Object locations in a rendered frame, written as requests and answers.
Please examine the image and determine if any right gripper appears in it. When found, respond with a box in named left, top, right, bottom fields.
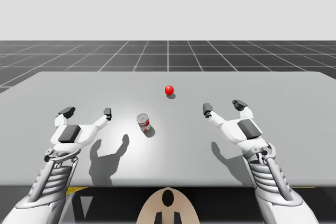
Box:
left=202, top=99, right=268, bottom=154

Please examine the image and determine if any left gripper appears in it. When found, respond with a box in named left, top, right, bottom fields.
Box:
left=49, top=106, right=113, bottom=151

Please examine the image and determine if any red and white can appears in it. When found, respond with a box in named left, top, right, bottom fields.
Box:
left=136, top=113, right=151, bottom=132

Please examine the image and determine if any tan robot part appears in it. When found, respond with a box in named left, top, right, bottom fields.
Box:
left=135, top=186, right=201, bottom=224

